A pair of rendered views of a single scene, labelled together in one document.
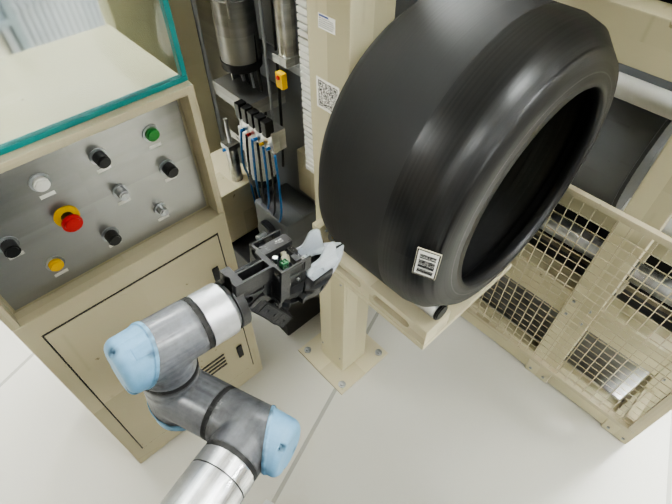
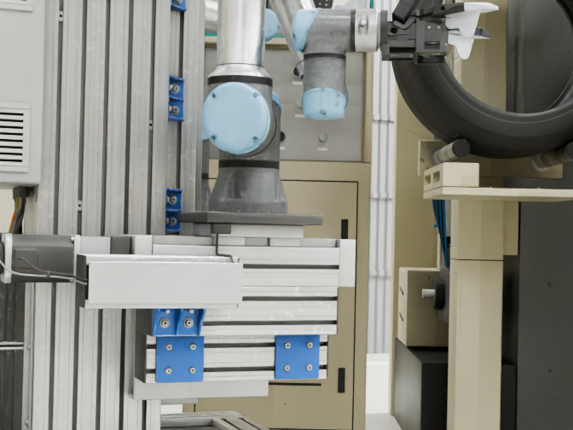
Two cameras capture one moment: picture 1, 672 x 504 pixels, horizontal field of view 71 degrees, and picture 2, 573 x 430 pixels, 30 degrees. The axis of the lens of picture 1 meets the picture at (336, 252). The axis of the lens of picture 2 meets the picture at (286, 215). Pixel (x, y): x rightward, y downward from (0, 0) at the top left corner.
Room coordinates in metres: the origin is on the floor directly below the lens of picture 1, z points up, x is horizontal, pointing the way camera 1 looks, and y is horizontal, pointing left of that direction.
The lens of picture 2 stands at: (-1.61, -1.69, 0.68)
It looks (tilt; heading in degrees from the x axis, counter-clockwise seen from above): 1 degrees up; 43
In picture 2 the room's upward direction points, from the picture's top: 1 degrees clockwise
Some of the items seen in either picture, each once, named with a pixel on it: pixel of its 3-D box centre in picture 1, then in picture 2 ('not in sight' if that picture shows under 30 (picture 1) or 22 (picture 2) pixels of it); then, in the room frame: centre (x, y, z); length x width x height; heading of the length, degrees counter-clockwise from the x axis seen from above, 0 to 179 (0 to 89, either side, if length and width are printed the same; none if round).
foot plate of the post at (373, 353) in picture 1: (343, 351); not in sight; (0.99, -0.03, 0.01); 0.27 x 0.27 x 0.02; 43
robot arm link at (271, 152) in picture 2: not in sight; (249, 125); (-0.17, -0.26, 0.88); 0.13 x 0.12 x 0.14; 37
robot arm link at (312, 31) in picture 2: not in sight; (324, 31); (-0.18, -0.46, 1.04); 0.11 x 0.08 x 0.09; 127
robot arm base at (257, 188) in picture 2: not in sight; (248, 187); (-0.16, -0.26, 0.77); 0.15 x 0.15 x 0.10
